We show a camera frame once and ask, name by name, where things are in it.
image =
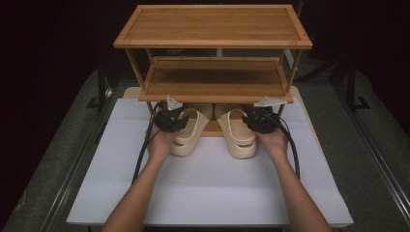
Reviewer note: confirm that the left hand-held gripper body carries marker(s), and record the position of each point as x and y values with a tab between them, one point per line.
169	121

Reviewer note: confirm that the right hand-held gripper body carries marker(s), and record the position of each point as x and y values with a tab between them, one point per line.
264	122

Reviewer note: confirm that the cream clog shoe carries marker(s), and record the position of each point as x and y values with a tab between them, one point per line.
237	135
193	132

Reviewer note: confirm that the wooden three-tier shoe rack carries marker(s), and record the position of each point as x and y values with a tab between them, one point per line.
212	25

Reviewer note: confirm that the person's right hand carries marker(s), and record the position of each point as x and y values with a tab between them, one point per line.
273	141

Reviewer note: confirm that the person's left hand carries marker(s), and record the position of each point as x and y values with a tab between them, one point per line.
162	141

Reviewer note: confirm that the white table mat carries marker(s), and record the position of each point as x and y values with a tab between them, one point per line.
212	187

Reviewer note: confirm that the black metal stand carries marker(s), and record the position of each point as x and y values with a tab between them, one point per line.
353	83
101	83

